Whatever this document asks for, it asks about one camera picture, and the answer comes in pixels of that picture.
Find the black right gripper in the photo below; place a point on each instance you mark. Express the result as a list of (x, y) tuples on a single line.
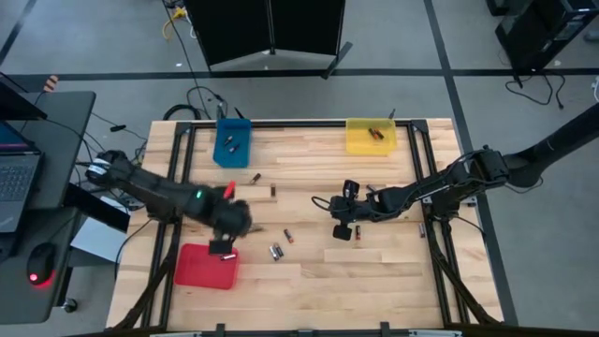
[(351, 209)]

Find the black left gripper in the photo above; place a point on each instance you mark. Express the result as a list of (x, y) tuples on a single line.
[(229, 215)]

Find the silver and black battery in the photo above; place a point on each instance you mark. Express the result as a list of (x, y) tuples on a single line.
[(228, 256)]

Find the red black Energizer MAX battery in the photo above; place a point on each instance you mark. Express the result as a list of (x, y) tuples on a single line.
[(288, 235), (357, 232)]

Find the silver Energizer AA battery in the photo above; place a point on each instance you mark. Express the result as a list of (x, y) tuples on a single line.
[(273, 253)]

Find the black copper Duracell AA battery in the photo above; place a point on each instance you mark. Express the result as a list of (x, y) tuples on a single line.
[(373, 133), (379, 135), (279, 250)]

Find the small black copper Duracell battery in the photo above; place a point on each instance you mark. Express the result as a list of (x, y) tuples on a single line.
[(273, 190), (255, 178)]

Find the dark grey battery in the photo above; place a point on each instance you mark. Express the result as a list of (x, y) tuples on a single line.
[(421, 230)]

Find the small dark battery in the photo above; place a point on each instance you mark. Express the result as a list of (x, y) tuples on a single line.
[(234, 148)]

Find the small silver Energizer battery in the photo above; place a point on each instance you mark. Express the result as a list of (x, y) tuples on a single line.
[(228, 140)]

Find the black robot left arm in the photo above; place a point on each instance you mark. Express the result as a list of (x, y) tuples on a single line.
[(154, 189)]

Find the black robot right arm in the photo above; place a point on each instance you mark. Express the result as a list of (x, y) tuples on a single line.
[(444, 187)]

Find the red translucent plastic bin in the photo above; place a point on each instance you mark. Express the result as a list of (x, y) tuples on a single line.
[(206, 271)]

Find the red elongated piece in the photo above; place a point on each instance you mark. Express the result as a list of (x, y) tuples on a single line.
[(229, 189)]

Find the yellow translucent plastic bin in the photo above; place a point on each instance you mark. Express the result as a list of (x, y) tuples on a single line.
[(369, 145)]

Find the blue plastic bin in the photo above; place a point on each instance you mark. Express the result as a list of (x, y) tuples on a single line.
[(232, 156)]

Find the white sheet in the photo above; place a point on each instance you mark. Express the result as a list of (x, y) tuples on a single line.
[(100, 238)]

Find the desk caster wheel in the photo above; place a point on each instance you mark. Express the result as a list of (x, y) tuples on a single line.
[(69, 305)]

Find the black computer mouse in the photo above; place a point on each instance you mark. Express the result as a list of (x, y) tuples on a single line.
[(41, 264)]

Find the dark grey desk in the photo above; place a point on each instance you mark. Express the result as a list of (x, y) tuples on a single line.
[(65, 140)]

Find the black folding partition screen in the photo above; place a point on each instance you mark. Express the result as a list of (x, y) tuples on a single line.
[(262, 28)]

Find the open laptop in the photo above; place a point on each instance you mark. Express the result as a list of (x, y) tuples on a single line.
[(16, 182)]

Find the thick black tube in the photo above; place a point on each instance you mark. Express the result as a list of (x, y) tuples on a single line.
[(557, 140)]

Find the orange striped tag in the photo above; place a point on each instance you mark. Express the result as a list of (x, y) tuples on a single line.
[(50, 83)]

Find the black monitor panel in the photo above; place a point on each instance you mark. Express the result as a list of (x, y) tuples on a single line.
[(18, 100)]

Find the black equipment cabinet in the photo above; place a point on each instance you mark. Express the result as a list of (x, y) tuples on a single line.
[(543, 28)]

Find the black aluminium table frame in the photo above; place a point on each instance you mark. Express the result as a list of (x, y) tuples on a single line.
[(299, 124)]

